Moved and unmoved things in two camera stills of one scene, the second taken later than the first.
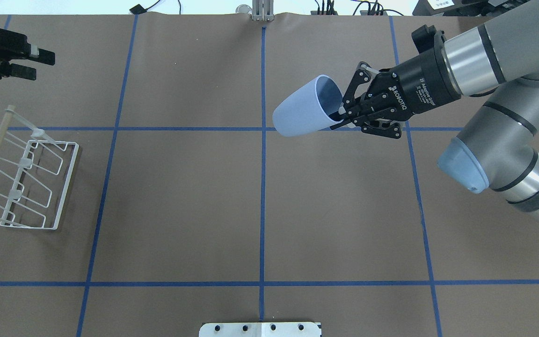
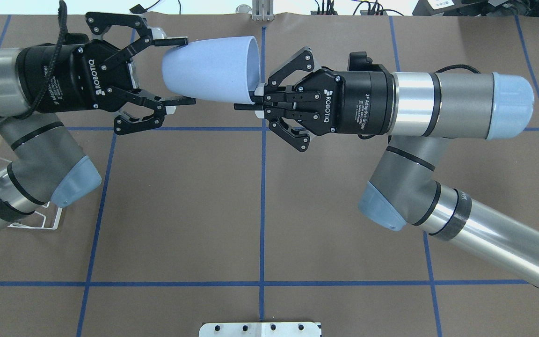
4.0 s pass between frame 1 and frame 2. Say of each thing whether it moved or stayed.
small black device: stayed
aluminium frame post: stayed
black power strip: stayed
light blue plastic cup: moved
